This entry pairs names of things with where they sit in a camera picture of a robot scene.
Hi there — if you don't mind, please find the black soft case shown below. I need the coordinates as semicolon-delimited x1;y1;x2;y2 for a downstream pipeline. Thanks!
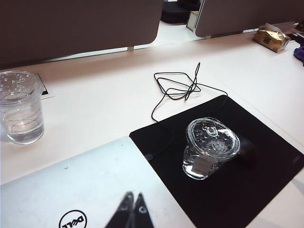
161;0;202;24

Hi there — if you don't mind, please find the desk cable grommet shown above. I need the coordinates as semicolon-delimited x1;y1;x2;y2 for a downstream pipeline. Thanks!
35;73;56;100

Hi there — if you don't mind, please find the silver Dell laptop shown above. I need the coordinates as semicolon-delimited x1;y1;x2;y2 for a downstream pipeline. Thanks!
0;135;194;228

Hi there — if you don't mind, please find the wide brown desk divider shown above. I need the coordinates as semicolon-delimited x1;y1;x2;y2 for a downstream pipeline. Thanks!
0;0;164;71

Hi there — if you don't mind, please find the black computer mouse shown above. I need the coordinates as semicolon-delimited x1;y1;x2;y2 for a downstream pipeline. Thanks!
237;138;259;165

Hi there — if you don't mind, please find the small clear cup with label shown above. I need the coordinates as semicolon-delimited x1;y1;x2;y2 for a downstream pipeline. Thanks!
182;117;240;181

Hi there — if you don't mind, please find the gold tissue packet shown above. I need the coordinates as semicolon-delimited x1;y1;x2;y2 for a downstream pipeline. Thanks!
252;23;291;53

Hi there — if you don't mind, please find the purple cloth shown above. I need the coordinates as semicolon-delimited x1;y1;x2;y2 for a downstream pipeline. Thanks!
293;46;304;62

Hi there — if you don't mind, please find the clear plastic cup with lines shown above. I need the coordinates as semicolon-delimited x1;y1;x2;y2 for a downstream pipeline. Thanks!
0;70;45;145

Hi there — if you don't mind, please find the black mouse pad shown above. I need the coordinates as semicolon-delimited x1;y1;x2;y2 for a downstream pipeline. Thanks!
129;95;304;228

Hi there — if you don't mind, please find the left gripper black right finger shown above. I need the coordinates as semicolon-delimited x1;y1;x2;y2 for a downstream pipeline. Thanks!
132;192;155;228

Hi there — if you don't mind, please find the small white box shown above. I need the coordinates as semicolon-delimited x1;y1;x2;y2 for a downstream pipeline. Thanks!
186;10;199;31

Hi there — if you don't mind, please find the brown divider with white edge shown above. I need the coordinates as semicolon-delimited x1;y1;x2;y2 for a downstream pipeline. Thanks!
194;0;304;38

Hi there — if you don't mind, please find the black mouse cable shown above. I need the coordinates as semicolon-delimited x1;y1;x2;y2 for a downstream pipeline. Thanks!
151;62;228;158

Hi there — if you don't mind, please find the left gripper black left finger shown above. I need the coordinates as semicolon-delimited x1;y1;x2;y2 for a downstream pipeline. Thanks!
104;191;134;228

